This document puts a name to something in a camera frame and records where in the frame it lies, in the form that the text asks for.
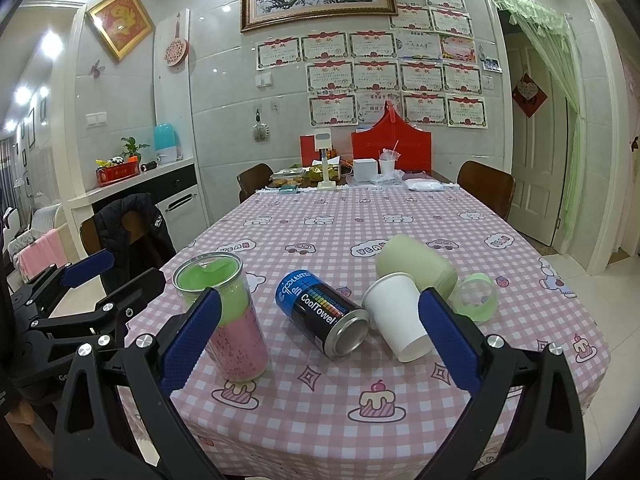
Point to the white square box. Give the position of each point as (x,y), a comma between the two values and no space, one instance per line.
(365,170)

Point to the black jacket on chair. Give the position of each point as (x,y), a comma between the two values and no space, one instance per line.
(134,231)

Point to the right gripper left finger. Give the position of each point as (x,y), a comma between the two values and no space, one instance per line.
(93,439)

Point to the round pink wall ornament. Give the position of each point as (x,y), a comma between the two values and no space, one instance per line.
(178,48)

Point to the white plastic bag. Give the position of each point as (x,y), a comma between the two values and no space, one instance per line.
(424,185)

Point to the white panel door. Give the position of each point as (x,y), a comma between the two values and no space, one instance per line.
(539,147)

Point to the plastic drink cup with straw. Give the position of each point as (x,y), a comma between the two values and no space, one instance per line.
(388,158)

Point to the brown chair right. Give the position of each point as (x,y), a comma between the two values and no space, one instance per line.
(492,187)

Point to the brown chair left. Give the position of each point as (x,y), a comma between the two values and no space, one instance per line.
(253,179)

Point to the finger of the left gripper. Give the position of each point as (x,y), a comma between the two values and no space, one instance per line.
(108,317)
(85,267)

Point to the pale green cup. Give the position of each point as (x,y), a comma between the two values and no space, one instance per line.
(425,265)

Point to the blue black CoolTowel can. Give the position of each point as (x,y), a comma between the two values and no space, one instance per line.
(331,321)

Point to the red gift box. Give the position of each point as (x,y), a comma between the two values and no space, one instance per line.
(414,146)

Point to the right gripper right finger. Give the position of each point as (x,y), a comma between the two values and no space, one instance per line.
(546,438)

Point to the pink sofa cloth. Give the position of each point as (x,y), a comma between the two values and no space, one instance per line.
(44,251)

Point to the light blue humidifier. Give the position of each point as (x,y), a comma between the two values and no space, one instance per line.
(166,144)

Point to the brown chair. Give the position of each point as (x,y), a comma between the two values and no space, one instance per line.
(492,187)
(253,179)

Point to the pink green clear cup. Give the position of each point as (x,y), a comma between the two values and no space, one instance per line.
(237,345)

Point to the white paper cup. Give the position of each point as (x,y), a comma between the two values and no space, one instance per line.
(392,302)

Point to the red potted plant box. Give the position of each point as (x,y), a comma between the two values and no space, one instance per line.
(123,166)

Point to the red diamond door decoration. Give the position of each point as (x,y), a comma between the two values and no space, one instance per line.
(528,95)

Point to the gold red framed calligraphy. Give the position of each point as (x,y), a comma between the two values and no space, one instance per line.
(121,25)

